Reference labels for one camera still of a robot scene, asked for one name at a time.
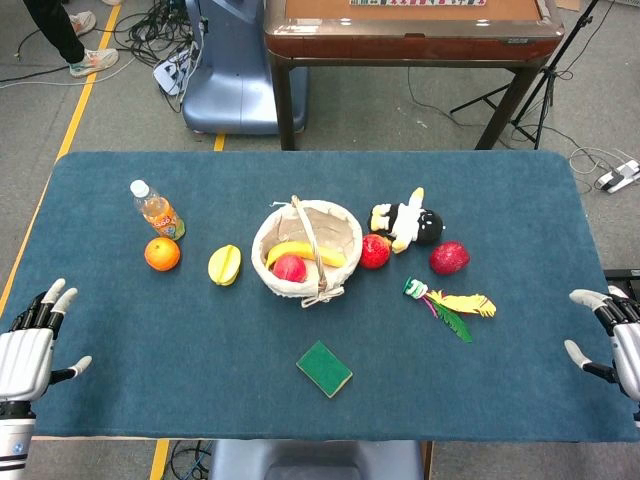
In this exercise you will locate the grey blue robot torso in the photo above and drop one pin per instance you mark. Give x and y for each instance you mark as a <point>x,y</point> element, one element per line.
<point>315,460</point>

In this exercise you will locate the oval dark red fruit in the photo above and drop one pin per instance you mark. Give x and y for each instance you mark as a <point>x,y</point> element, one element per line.
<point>449,258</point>

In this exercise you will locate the yellow starfruit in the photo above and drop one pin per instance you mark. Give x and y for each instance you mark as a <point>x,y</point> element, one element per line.
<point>225,265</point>

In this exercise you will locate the brown mahjong table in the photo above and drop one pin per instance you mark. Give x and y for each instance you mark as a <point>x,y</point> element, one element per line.
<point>400,45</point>

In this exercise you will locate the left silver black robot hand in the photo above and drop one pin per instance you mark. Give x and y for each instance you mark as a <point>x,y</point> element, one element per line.
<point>25,357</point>

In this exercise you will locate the green yellow sponge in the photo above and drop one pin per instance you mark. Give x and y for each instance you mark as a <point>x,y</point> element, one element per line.
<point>324,369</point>

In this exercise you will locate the white power strip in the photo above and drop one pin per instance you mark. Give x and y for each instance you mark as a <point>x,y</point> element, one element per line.
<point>170,75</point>
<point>620,177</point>

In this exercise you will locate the feather shuttlecock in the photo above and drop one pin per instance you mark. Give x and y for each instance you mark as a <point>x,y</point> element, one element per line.
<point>465,302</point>

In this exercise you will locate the blue table mat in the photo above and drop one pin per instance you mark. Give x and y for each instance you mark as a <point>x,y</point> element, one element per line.
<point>200,350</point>

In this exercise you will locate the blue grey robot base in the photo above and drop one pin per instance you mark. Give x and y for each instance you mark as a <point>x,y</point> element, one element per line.
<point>235,75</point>

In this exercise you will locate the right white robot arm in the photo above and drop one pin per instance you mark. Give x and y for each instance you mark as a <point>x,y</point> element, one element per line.
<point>637,415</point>

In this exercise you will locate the white sneaker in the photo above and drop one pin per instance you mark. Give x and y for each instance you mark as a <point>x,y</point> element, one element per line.
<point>84,22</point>
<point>95,61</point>

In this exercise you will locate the wicker basket with cloth liner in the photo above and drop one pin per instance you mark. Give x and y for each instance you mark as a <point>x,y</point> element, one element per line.
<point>260,255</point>

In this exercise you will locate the black tripod stand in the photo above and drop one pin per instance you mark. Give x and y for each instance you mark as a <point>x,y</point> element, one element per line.
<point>551,70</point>

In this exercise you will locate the round red fruit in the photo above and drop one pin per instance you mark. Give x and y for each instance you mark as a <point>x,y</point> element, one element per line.
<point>375,251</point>

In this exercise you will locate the red apple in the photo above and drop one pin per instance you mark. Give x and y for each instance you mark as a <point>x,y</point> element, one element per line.
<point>290,269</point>

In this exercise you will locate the black trouser leg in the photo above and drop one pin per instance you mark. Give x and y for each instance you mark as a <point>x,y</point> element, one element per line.
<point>55,25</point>

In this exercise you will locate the orange juice plastic bottle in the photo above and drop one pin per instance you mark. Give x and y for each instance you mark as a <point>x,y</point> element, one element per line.
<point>157,212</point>

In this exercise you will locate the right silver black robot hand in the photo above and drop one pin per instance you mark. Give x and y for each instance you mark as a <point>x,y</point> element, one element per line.
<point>627,350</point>

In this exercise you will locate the black white plush toy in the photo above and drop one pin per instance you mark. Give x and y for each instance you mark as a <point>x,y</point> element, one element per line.
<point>407,220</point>

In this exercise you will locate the face-up mahjong tile row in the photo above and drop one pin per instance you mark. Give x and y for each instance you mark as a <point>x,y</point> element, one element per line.
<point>415,2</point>

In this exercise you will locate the yellow banana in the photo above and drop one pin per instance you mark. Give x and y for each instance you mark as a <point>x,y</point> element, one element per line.
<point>300,248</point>

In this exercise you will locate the orange fruit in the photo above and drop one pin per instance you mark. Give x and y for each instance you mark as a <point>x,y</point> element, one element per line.
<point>162,254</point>

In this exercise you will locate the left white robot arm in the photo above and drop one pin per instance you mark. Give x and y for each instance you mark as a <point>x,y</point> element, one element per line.
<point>12,440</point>

